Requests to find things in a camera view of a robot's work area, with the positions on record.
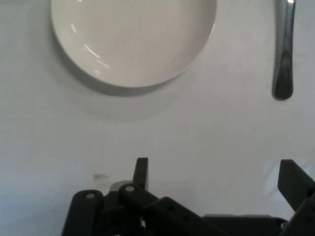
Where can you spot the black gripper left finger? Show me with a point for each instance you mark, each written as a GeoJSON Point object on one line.
{"type": "Point", "coordinates": [128, 211]}

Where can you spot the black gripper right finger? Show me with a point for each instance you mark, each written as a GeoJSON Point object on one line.
{"type": "Point", "coordinates": [300, 191]}

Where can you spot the silver table knife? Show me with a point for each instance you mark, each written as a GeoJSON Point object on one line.
{"type": "Point", "coordinates": [284, 61]}

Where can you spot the white round plate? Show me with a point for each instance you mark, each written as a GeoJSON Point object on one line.
{"type": "Point", "coordinates": [133, 41]}

